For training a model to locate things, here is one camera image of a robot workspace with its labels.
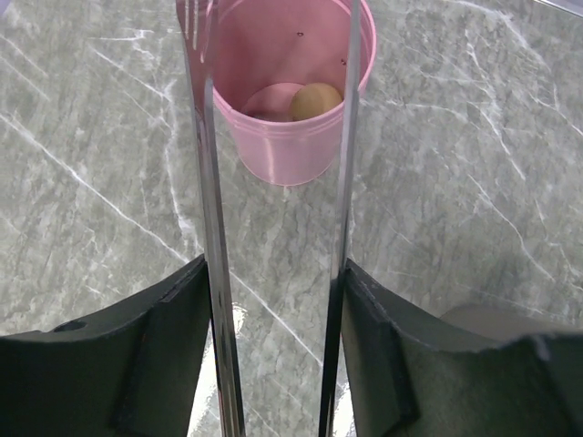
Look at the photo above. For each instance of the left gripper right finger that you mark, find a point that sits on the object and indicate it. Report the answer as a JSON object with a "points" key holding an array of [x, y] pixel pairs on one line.
{"points": [[413, 374]]}

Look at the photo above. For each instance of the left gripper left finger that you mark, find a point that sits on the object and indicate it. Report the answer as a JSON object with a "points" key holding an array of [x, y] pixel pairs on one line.
{"points": [[130, 369]]}

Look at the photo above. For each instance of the metal serving tongs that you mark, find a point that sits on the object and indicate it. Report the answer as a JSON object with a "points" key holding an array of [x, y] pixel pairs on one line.
{"points": [[199, 25]]}

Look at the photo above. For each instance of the grey cylindrical container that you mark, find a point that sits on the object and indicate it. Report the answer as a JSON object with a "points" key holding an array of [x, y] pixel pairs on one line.
{"points": [[499, 324]]}

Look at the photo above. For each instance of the pink cylindrical container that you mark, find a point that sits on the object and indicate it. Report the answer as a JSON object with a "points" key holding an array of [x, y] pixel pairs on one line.
{"points": [[267, 51]]}

